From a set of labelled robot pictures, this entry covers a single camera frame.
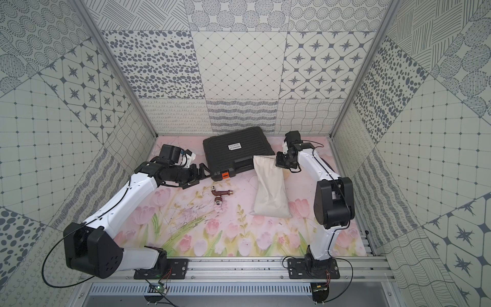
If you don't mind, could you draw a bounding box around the cream cloth drawstring bag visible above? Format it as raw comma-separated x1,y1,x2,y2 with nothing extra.
251,156,292,219

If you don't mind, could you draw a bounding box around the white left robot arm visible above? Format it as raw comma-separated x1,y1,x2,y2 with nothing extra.
63,158,211,279

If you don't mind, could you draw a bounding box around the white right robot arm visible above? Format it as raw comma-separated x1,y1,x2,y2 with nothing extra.
276,131,355,267

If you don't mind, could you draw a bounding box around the black plastic tool case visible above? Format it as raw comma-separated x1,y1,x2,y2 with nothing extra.
203,127,274,182

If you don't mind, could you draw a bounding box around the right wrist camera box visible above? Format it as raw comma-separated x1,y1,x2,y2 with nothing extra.
285,130,303,148

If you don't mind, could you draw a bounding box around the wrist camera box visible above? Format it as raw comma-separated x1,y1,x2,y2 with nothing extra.
285,130,303,148
159,145,196,168

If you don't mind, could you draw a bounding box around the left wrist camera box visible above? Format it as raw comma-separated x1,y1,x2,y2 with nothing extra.
159,145,196,168

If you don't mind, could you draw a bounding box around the maroon garden hose nozzle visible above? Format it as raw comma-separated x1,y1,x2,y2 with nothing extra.
211,186,233,205

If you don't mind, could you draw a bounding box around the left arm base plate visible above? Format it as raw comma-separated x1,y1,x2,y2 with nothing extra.
134,258,189,280

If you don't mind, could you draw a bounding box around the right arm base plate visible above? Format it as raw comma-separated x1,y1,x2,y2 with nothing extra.
283,258,340,280

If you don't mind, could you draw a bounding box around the aluminium front rail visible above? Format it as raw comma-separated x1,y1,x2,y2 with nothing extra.
76,256,396,284

